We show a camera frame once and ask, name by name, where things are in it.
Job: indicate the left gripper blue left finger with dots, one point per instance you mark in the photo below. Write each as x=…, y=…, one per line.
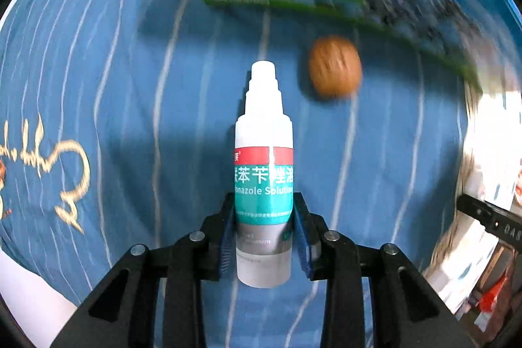
x=219, y=239

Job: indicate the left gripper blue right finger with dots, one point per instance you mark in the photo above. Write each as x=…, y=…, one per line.
x=308, y=229

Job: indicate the white spray bottle teal label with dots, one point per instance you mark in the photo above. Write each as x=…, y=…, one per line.
x=264, y=178

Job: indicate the plaid checkered cloth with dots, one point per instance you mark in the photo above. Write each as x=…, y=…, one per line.
x=488, y=171

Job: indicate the brown walnut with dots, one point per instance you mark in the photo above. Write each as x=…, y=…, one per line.
x=335, y=67

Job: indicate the blue striped cloth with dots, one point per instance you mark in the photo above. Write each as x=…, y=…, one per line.
x=118, y=140

